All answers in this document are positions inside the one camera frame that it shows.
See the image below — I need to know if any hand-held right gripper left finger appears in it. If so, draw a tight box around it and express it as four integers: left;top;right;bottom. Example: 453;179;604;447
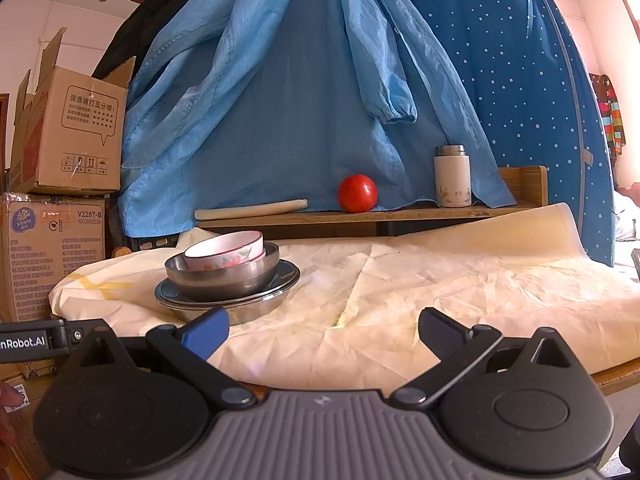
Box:
75;306;258;409

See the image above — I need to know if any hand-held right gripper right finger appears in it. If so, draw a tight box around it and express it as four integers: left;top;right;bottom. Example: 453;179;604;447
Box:
390;307;571;410

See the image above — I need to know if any deep stainless steel bowl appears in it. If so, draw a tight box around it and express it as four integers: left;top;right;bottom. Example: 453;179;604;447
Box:
164;241;281;303

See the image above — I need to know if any person's left hand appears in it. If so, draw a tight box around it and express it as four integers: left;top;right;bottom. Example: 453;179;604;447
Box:
0;381;25;448

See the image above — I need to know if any small cardboard box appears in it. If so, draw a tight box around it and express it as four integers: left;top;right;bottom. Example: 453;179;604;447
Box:
0;360;56;480

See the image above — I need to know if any cream table cloth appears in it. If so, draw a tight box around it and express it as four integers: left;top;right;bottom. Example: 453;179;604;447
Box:
49;203;640;392

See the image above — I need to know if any printed cardboard box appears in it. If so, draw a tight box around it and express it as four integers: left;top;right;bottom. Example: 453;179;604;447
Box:
0;192;108;323

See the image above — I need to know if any black plastic crate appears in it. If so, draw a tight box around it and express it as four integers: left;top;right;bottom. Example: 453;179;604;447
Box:
127;232;186;253

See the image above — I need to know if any wooden shelf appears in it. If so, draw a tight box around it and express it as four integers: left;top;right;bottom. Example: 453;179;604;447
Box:
195;165;548;238

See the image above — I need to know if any white rolled stick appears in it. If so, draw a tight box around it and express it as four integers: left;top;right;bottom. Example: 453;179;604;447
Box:
194;199;308;221

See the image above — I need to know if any white thermos bottle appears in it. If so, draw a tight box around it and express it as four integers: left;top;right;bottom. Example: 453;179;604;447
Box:
433;145;472;209

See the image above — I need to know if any red tomato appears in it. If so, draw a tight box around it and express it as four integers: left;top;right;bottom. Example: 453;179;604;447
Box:
337;174;379;213

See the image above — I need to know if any open cardboard box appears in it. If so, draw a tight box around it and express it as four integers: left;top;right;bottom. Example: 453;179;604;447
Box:
9;27;137;196

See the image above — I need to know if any light blue coat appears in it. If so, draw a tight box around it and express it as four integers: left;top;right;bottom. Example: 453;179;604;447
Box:
117;0;518;238

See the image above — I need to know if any colourful striped cloth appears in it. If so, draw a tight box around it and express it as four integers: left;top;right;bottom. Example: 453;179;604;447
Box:
589;73;627;161

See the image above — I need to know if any blue polka dot fabric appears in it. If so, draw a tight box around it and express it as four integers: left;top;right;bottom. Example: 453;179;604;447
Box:
395;0;617;267

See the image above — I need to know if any black garment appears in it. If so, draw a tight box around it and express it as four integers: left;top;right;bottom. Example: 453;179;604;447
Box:
92;0;231;81

